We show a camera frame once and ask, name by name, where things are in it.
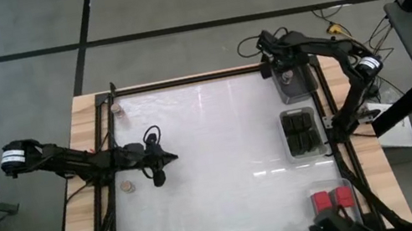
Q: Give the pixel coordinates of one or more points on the clear bin with coins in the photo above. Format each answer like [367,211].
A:
[303,90]

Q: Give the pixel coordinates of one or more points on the black table frame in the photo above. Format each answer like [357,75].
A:
[203,77]

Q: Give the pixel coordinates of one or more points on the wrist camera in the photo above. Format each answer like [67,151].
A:
[266,71]
[159,178]

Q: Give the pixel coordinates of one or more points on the glass jar with brown spice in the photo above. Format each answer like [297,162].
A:
[127,186]

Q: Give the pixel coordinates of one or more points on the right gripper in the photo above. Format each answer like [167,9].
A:
[284,50]

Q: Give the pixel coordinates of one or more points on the white paper sheet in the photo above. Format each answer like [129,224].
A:
[396,133]

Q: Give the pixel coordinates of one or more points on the white plastic bin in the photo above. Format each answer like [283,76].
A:
[309,156]

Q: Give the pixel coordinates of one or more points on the glass spice jar cork lid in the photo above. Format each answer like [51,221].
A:
[287,77]

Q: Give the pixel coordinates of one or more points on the yellow connector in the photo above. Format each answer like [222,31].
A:
[336,29]

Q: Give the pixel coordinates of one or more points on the black mounted device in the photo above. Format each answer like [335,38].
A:
[336,228]

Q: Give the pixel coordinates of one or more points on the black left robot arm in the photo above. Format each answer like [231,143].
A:
[69,161]

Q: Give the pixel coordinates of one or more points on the glass jar with yellow spice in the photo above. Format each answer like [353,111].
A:
[117,109]

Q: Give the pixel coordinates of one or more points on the red smoked paprika tin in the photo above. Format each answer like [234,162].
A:
[344,196]
[321,201]

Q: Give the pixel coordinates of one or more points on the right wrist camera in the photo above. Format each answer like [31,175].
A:
[266,71]

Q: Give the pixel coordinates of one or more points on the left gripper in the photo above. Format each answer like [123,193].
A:
[139,157]

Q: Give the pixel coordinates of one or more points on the clear plastic bin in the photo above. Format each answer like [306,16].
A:
[330,183]

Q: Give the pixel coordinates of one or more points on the black desk leg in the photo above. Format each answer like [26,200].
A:
[400,108]

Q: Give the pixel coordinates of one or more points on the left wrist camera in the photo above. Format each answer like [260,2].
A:
[159,178]

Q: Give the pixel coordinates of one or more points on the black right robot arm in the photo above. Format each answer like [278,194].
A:
[350,64]

